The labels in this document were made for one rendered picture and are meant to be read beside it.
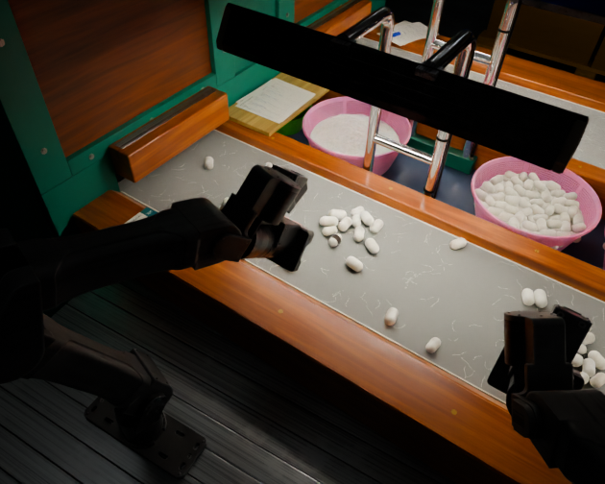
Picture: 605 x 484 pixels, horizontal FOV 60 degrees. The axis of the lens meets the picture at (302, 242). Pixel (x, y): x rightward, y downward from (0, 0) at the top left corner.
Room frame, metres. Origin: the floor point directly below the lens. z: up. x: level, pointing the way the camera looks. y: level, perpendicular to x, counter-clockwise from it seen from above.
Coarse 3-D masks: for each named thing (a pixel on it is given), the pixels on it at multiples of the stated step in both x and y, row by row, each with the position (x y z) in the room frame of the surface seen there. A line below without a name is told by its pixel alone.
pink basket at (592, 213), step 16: (496, 160) 0.98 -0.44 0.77; (512, 160) 0.99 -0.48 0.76; (480, 176) 0.94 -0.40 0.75; (544, 176) 0.97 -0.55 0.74; (560, 176) 0.95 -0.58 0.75; (576, 176) 0.93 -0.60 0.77; (576, 192) 0.91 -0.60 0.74; (592, 192) 0.88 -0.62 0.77; (480, 208) 0.83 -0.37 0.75; (592, 208) 0.85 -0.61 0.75; (496, 224) 0.79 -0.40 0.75; (592, 224) 0.79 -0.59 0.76; (544, 240) 0.74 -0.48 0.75; (560, 240) 0.74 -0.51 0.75
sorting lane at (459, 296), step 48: (192, 144) 1.04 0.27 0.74; (240, 144) 1.05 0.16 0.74; (144, 192) 0.86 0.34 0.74; (192, 192) 0.86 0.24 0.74; (336, 192) 0.88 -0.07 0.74; (384, 240) 0.74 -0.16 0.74; (432, 240) 0.74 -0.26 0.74; (336, 288) 0.61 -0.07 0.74; (384, 288) 0.61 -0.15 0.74; (432, 288) 0.62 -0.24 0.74; (480, 288) 0.62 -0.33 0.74; (384, 336) 0.51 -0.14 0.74; (432, 336) 0.51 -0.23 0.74; (480, 336) 0.52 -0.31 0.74; (480, 384) 0.43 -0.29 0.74
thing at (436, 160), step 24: (360, 24) 0.85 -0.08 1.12; (384, 24) 0.94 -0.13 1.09; (336, 48) 0.81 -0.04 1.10; (384, 48) 0.94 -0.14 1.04; (456, 48) 0.79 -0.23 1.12; (432, 72) 0.72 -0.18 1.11; (456, 72) 0.86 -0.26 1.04; (384, 144) 0.92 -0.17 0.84; (432, 168) 0.86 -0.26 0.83; (432, 192) 0.86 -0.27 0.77
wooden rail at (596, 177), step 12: (324, 96) 1.32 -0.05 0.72; (336, 96) 1.29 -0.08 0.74; (408, 120) 1.18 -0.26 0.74; (420, 132) 1.16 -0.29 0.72; (432, 132) 1.14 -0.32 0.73; (456, 144) 1.10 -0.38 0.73; (480, 156) 1.07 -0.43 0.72; (492, 156) 1.05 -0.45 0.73; (504, 156) 1.04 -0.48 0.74; (528, 168) 1.00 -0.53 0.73; (576, 168) 0.97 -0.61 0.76; (588, 168) 0.97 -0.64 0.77; (600, 168) 0.97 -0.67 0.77; (540, 180) 0.99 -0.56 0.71; (552, 180) 0.97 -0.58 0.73; (588, 180) 0.94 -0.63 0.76; (600, 180) 0.93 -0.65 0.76; (600, 192) 0.92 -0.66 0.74
